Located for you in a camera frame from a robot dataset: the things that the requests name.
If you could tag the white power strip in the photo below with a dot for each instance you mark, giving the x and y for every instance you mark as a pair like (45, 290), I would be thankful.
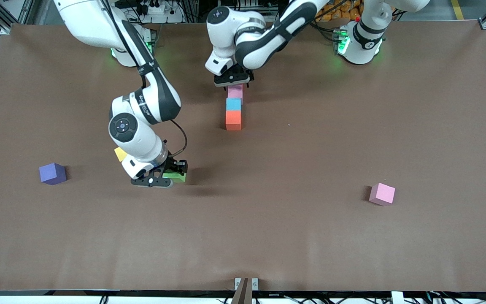
(163, 17)

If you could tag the orange snack packets pile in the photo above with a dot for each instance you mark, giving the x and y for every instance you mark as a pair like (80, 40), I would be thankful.
(346, 10)

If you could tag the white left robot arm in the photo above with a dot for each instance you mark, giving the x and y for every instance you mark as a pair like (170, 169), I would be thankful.
(268, 38)

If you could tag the small metal bracket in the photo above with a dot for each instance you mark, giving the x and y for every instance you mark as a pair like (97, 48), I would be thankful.
(255, 283)

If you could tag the pink foam block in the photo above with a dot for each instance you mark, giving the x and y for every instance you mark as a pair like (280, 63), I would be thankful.
(383, 193)
(235, 92)

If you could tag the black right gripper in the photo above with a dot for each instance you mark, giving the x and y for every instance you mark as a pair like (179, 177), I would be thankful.
(172, 162)

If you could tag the yellow foam block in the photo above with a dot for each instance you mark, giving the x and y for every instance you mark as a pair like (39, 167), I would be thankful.
(120, 154)

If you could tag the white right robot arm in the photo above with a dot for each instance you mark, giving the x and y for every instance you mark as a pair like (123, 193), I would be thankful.
(141, 141)

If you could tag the orange foam block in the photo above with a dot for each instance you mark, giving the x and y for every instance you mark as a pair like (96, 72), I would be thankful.
(233, 120)

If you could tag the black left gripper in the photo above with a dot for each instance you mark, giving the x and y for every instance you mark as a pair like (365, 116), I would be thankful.
(237, 69)

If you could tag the green foam block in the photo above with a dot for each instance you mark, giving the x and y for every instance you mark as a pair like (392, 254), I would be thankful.
(179, 178)

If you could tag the blue foam block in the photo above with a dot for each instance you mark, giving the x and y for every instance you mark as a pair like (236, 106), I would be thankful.
(233, 104)

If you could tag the tan mounting bar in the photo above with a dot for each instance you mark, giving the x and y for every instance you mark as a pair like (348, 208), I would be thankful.
(241, 293)

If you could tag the purple foam block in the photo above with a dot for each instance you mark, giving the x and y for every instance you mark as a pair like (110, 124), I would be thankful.
(52, 172)

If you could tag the brown table cover sheet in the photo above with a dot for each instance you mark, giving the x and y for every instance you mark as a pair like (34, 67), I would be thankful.
(243, 236)

